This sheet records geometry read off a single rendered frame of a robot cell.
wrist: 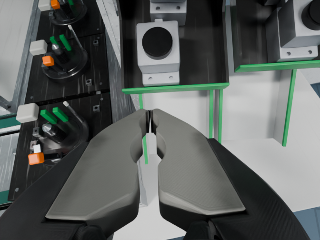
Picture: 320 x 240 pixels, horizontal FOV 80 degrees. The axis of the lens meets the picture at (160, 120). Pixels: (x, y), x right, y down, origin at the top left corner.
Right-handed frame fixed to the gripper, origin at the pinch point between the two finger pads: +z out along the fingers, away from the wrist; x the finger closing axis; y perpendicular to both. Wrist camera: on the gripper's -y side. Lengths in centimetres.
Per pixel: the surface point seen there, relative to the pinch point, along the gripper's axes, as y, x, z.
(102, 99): 15.6, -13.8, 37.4
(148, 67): -0.6, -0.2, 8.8
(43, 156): 18.3, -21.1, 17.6
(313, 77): 38, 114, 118
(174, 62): -1.2, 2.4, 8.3
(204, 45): -1.5, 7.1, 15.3
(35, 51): 6, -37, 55
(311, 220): 108, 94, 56
